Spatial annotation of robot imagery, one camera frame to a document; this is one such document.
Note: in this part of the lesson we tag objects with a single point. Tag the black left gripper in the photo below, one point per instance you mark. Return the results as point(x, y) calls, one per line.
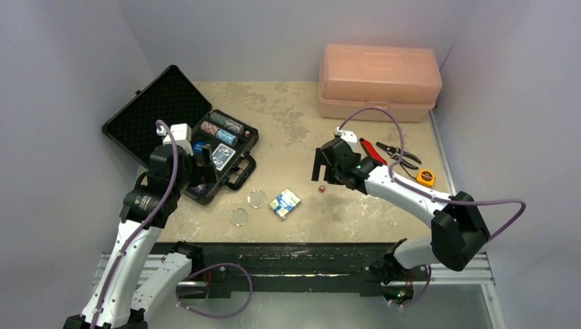
point(203, 173)

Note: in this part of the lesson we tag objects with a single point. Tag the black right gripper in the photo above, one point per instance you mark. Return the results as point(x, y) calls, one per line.
point(327, 159)

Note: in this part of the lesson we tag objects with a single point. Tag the blue patterned card deck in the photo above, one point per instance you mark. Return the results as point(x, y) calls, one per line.
point(222, 155)

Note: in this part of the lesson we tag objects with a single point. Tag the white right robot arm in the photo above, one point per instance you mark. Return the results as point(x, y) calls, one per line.
point(457, 229)

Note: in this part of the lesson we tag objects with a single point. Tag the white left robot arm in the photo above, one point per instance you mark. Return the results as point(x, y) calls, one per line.
point(119, 301)

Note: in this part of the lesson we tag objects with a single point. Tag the black poker set case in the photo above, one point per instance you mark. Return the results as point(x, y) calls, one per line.
point(173, 98)

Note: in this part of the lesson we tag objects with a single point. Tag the blue dealer button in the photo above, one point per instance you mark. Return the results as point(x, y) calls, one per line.
point(198, 147)

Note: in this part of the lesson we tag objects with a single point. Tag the blue chip stack lower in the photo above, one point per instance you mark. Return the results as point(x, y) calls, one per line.
point(226, 137)

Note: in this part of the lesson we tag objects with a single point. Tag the blue striped card deck box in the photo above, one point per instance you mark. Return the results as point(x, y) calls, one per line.
point(284, 203)

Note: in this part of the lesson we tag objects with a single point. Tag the clear round disc lower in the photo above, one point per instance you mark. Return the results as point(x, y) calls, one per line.
point(239, 217)

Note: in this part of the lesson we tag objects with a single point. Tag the clear round disc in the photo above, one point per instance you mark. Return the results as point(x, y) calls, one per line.
point(239, 217)
point(257, 199)

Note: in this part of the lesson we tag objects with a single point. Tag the clear round disc upper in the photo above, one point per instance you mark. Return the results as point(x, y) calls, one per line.
point(257, 199)

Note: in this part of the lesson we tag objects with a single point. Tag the yellow tape measure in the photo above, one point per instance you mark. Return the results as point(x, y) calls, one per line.
point(425, 177)

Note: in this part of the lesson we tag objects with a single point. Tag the pink plastic toolbox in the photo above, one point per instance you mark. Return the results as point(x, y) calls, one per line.
point(355, 79)

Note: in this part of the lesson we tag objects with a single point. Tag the red handled tool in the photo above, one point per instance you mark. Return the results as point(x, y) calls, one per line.
point(371, 152)

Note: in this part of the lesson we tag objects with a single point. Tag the black handled pliers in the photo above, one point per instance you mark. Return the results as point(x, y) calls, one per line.
point(394, 153)

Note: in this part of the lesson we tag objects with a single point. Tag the black table edge rail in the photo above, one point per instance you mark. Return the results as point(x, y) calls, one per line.
point(359, 268)

